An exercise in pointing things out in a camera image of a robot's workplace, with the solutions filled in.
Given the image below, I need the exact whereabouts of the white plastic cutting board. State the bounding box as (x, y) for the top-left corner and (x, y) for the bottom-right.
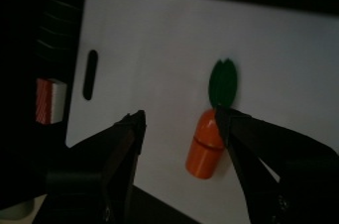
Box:
(66, 0), (339, 224)

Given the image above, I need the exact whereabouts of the dark green ridged toy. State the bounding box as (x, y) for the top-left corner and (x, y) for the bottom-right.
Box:
(34, 0), (84, 65)

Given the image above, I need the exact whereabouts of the orange toy carrot green leaf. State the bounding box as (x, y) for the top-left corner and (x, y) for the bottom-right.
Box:
(185, 57), (241, 180)

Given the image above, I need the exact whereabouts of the salmon sushi toy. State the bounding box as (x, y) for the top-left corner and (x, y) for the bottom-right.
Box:
(35, 77), (70, 126)

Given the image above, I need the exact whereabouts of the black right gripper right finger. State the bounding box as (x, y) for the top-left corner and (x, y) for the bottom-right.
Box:
(215, 106), (339, 224)

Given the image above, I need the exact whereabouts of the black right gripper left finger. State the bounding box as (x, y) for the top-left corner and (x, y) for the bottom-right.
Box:
(32, 109), (147, 224)

